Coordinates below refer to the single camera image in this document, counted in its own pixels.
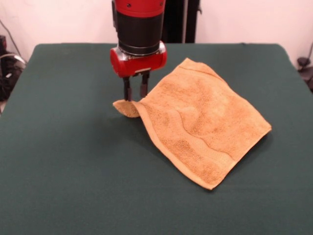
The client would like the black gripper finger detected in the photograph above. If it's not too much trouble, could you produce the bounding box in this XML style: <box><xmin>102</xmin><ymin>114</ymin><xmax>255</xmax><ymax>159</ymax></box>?
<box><xmin>139</xmin><ymin>72</ymin><xmax>151</xmax><ymax>99</ymax></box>
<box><xmin>123</xmin><ymin>76</ymin><xmax>134</xmax><ymax>102</ymax></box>

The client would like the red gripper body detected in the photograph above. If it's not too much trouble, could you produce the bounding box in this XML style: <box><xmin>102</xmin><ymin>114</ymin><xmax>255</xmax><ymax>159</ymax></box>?
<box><xmin>109</xmin><ymin>40</ymin><xmax>168</xmax><ymax>79</ymax></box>

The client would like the yellow terry towel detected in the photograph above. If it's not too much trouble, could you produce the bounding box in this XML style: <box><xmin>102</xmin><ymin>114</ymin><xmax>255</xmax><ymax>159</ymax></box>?
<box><xmin>112</xmin><ymin>57</ymin><xmax>272</xmax><ymax>191</ymax></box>

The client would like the dark green table cloth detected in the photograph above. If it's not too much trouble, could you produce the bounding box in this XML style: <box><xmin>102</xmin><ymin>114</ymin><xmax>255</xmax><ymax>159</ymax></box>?
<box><xmin>0</xmin><ymin>43</ymin><xmax>313</xmax><ymax>235</ymax></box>

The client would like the black stand foot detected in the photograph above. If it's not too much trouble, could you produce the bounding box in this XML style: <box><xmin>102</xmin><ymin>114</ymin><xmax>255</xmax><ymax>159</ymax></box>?
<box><xmin>297</xmin><ymin>41</ymin><xmax>313</xmax><ymax>93</ymax></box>

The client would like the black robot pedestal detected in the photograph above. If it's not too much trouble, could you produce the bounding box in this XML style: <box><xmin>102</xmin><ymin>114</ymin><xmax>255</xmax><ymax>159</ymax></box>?
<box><xmin>161</xmin><ymin>0</ymin><xmax>203</xmax><ymax>44</ymax></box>

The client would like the black equipment with cables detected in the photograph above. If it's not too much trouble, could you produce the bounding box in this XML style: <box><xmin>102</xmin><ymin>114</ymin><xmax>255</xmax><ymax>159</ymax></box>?
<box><xmin>0</xmin><ymin>35</ymin><xmax>27</xmax><ymax>101</ymax></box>

